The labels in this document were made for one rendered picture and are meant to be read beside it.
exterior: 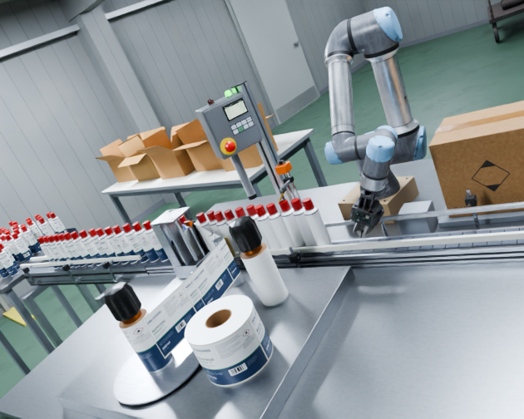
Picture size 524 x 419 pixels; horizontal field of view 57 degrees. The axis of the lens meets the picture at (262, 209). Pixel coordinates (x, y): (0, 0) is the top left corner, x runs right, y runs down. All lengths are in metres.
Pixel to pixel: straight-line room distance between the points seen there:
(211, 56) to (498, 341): 6.63
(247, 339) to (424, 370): 0.43
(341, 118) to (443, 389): 0.84
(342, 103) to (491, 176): 0.51
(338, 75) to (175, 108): 5.37
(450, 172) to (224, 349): 0.90
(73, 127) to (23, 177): 0.83
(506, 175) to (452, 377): 0.69
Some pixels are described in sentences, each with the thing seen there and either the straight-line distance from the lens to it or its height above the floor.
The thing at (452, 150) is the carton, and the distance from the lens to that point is 1.62.
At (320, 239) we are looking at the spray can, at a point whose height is 0.94.
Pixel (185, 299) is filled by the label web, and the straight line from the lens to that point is 1.53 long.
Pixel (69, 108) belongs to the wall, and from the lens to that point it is 6.17.
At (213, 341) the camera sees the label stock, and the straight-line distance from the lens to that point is 1.26.
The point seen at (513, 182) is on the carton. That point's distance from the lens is 1.64.
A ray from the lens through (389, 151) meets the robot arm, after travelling 1.40.
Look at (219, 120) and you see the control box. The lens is 1.71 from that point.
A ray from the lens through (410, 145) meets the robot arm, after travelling 1.77.
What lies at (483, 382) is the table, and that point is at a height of 0.83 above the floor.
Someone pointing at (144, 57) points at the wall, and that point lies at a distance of 6.80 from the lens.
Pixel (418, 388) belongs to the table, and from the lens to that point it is 1.20.
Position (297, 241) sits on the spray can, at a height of 0.93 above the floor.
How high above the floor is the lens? 1.68
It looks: 20 degrees down
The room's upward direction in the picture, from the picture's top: 24 degrees counter-clockwise
